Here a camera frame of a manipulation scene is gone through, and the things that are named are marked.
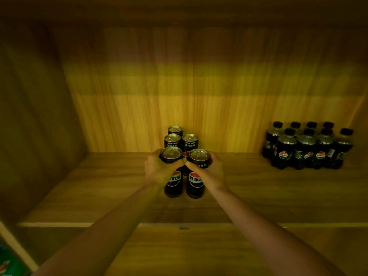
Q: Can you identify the person's right hand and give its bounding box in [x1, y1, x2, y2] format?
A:
[185, 151, 229, 194]

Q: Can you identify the person's left hand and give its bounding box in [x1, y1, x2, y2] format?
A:
[144, 148, 187, 189]

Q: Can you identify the wooden shelf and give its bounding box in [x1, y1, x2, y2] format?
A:
[0, 0, 368, 276]

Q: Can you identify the person's right forearm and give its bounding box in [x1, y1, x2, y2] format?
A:
[211, 188, 345, 276]

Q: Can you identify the person's left forearm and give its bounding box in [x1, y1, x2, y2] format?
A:
[31, 182, 167, 276]

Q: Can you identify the group of dark soda bottles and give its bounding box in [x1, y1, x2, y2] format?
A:
[261, 121, 354, 171]

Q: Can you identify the stack of green bags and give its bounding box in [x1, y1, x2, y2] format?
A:
[0, 241, 31, 276]

